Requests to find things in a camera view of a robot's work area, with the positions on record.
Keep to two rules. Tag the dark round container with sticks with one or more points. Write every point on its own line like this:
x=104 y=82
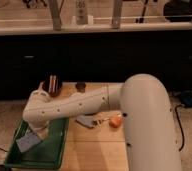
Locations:
x=52 y=85

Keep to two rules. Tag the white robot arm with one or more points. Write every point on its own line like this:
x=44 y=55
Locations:
x=149 y=128

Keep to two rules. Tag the small dark cup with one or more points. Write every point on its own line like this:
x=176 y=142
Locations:
x=80 y=86

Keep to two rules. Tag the dark blue floor device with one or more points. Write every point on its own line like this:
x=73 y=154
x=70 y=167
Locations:
x=186 y=99

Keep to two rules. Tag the orange round object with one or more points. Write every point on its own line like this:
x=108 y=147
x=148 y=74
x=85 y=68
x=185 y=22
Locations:
x=115 y=121

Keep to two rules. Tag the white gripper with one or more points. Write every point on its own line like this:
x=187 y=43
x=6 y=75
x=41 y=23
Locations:
x=42 y=132

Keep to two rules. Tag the green plastic tray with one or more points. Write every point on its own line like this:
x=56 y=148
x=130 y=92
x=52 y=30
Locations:
x=46 y=155

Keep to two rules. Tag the wooden post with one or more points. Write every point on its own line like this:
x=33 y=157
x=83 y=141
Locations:
x=55 y=14
x=116 y=15

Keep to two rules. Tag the wooden post left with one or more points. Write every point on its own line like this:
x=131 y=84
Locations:
x=55 y=14

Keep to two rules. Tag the wooden post right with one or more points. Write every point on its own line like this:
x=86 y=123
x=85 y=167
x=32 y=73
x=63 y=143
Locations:
x=116 y=15

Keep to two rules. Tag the black object top right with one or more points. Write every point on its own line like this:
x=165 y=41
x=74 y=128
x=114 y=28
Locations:
x=178 y=10

